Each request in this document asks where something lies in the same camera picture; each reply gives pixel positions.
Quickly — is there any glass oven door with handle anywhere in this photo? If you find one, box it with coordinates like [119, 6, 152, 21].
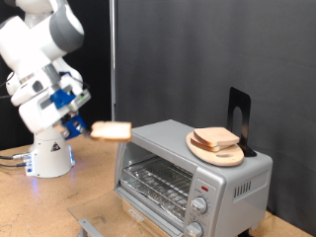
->
[67, 189, 186, 237]

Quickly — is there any slotted spatula with blue block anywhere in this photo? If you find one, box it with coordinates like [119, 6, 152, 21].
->
[62, 113, 100, 141]

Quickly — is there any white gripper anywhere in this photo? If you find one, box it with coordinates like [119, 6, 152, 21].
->
[11, 73, 84, 138]

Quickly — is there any black base cable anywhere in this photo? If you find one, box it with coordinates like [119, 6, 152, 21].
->
[0, 162, 28, 169]

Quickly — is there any silver toaster oven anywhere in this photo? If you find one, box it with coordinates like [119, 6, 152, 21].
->
[113, 118, 275, 237]

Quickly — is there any white bread slice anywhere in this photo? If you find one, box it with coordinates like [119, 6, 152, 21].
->
[90, 120, 133, 143]
[193, 126, 241, 148]
[190, 137, 235, 153]

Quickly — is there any black metal bookend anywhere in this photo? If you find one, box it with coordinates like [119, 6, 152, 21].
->
[227, 87, 258, 158]

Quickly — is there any grey metal pole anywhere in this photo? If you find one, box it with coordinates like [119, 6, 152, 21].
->
[109, 0, 118, 122]

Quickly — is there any silver oven knob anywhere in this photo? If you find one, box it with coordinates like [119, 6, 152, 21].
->
[191, 197, 209, 215]
[185, 221, 204, 237]

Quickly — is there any round wooden cutting board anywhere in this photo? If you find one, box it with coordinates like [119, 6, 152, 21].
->
[186, 130, 245, 168]

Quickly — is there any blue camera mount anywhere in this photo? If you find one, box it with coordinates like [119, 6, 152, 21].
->
[50, 88, 76, 110]

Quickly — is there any cable with silver connector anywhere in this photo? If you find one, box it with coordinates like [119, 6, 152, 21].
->
[0, 152, 33, 161]

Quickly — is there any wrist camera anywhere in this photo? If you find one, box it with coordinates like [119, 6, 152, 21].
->
[68, 90, 92, 112]

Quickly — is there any wire oven rack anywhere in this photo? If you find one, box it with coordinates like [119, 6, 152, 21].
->
[121, 156, 194, 222]

